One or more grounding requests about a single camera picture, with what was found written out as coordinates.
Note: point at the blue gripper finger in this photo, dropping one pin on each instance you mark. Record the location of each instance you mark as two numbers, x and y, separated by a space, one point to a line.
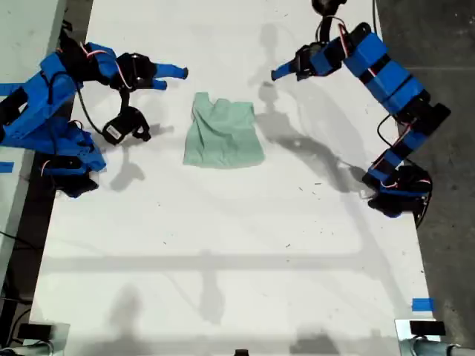
170 70
284 71
159 84

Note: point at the pale green T-shirt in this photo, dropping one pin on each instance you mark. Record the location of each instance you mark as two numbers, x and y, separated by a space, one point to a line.
226 141

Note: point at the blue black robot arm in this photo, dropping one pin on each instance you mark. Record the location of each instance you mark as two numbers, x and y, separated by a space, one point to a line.
41 104
393 81

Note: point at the pale side table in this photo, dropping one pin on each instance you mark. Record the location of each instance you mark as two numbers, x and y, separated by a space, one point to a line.
26 37

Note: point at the short blue tape strip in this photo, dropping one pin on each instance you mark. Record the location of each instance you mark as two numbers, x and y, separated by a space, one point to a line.
6 167

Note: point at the square blue tape piece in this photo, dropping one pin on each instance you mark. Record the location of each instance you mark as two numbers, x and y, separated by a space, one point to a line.
423 305

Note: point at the small black box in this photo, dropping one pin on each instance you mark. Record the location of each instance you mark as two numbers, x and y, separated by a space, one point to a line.
35 331
426 328

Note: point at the small black block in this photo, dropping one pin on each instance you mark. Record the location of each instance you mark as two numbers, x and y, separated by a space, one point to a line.
241 352

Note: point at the grey metal tube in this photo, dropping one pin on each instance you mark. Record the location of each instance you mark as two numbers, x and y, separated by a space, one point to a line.
29 350
426 350

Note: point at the black camera box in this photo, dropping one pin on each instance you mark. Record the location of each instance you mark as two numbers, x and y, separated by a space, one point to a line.
326 5
118 130

